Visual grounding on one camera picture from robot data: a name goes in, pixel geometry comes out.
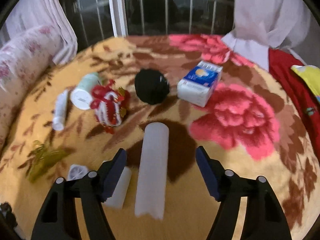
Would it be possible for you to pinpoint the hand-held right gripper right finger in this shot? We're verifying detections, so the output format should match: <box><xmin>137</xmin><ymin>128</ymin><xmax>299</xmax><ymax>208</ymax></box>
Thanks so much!
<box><xmin>195</xmin><ymin>145</ymin><xmax>292</xmax><ymax>240</ymax></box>

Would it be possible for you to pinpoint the short white plastic tube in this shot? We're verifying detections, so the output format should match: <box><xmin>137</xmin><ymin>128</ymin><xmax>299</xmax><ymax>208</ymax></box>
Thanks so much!
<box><xmin>104</xmin><ymin>165</ymin><xmax>132</xmax><ymax>209</ymax></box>

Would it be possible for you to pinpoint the small white round cap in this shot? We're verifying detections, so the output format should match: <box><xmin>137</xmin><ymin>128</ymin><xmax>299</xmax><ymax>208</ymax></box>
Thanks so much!
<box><xmin>67</xmin><ymin>164</ymin><xmax>88</xmax><ymax>182</ymax></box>

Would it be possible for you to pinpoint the small white bottle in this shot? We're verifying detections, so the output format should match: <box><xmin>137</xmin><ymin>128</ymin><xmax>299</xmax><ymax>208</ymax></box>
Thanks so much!
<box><xmin>52</xmin><ymin>89</ymin><xmax>69</xmax><ymax>131</ymax></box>

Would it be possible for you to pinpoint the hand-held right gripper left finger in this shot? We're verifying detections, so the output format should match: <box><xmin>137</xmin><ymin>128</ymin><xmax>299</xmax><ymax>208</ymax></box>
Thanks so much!
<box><xmin>31</xmin><ymin>148</ymin><xmax>127</xmax><ymax>240</ymax></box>

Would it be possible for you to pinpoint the red cushion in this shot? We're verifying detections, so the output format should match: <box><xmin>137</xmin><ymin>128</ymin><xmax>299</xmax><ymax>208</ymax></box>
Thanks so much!
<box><xmin>269</xmin><ymin>49</ymin><xmax>320</xmax><ymax>155</ymax></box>

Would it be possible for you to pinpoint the white pink floral quilt roll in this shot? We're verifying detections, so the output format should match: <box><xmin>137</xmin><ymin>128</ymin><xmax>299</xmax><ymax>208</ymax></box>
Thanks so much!
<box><xmin>0</xmin><ymin>25</ymin><xmax>63</xmax><ymax>145</ymax></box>

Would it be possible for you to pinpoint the black yarn ball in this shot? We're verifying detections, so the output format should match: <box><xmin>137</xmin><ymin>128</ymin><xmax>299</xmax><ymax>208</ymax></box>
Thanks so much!
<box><xmin>134</xmin><ymin>68</ymin><xmax>171</xmax><ymax>105</ymax></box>

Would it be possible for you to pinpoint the blue and white tissue pack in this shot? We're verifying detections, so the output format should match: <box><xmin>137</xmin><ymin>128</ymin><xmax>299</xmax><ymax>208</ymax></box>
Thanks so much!
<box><xmin>177</xmin><ymin>60</ymin><xmax>223</xmax><ymax>107</ymax></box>

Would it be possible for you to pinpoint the red and white knitted ornament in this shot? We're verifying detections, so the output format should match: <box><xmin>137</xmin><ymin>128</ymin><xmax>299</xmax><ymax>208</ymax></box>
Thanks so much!
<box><xmin>90</xmin><ymin>79</ymin><xmax>131</xmax><ymax>133</ymax></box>

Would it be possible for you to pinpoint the white framed barred window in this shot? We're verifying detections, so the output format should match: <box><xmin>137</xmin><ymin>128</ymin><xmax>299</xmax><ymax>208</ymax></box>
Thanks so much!
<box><xmin>55</xmin><ymin>0</ymin><xmax>237</xmax><ymax>47</ymax></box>

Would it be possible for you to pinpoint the sheer white curtain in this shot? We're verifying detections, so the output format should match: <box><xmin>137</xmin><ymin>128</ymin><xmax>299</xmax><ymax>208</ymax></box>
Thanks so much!
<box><xmin>5</xmin><ymin>0</ymin><xmax>78</xmax><ymax>64</ymax></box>
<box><xmin>221</xmin><ymin>0</ymin><xmax>315</xmax><ymax>72</ymax></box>

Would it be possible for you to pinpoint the long white plastic tube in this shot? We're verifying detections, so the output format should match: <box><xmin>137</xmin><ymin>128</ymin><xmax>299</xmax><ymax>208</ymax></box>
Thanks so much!
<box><xmin>134</xmin><ymin>121</ymin><xmax>170</xmax><ymax>220</ymax></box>

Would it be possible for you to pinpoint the pale green paper cup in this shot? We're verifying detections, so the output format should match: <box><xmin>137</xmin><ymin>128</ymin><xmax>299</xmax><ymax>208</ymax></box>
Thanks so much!
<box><xmin>70</xmin><ymin>72</ymin><xmax>102</xmax><ymax>110</ymax></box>

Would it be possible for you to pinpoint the yellow printed pillow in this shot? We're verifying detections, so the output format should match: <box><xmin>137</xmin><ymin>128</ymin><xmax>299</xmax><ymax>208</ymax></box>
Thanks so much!
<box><xmin>291</xmin><ymin>65</ymin><xmax>320</xmax><ymax>103</ymax></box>

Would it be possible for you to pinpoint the yellow floral plush blanket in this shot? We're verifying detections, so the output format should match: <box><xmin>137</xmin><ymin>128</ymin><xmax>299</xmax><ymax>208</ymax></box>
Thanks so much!
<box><xmin>0</xmin><ymin>34</ymin><xmax>314</xmax><ymax>240</ymax></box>

